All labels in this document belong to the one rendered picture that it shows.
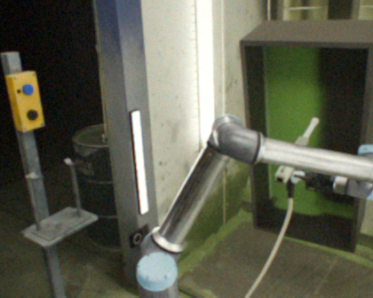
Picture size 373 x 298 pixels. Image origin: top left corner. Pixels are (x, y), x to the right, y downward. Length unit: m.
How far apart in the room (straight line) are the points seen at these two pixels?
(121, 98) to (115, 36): 0.32
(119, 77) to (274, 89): 0.90
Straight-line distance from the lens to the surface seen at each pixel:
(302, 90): 2.37
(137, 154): 2.25
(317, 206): 2.77
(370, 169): 1.52
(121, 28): 2.12
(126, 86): 2.16
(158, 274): 1.51
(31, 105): 1.98
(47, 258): 2.35
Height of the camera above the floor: 1.83
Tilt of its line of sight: 21 degrees down
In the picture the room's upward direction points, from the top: 3 degrees counter-clockwise
